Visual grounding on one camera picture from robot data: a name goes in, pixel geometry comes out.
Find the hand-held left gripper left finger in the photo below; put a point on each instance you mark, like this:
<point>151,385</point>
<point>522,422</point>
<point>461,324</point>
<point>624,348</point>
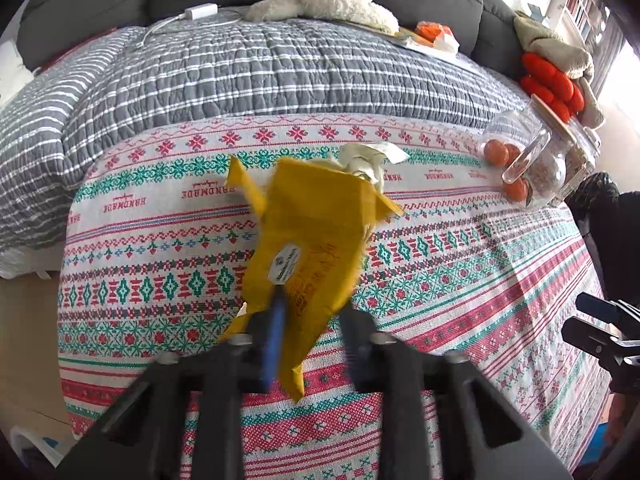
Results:
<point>272,340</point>

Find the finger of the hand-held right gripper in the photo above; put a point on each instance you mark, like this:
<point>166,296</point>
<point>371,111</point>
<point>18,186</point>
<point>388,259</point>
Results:
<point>600,307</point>
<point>590,337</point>

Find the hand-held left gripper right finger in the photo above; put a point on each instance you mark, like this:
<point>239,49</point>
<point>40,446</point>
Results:
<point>355,345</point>

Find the large yellow paper bag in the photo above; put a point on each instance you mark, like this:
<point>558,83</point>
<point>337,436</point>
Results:
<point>310,220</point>

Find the dark cloth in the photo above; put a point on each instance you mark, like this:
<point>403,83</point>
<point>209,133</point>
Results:
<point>597,200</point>

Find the pink green patterned tablecloth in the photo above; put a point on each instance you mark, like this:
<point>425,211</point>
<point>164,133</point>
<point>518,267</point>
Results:
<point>450,260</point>

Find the orange fruit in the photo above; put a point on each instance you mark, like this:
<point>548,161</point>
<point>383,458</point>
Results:
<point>516,190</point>
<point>513,152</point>
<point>496,151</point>

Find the glass jar with wooden lid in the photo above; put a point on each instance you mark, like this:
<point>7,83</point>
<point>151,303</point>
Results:
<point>550,170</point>

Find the crumpled white paper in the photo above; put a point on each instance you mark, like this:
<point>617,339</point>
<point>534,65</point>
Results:
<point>365,160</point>

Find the red orange plush toy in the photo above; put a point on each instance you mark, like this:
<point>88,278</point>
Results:
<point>550,82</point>

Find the grey striped quilt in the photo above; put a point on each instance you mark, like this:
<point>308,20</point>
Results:
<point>250,75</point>

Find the beige cloth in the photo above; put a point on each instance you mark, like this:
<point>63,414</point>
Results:
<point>555,45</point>

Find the bookshelf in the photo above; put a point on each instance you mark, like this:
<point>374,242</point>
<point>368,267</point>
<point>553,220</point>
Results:
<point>580,5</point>

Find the orange white packet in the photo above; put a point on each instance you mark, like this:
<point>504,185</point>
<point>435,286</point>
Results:
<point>435,35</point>

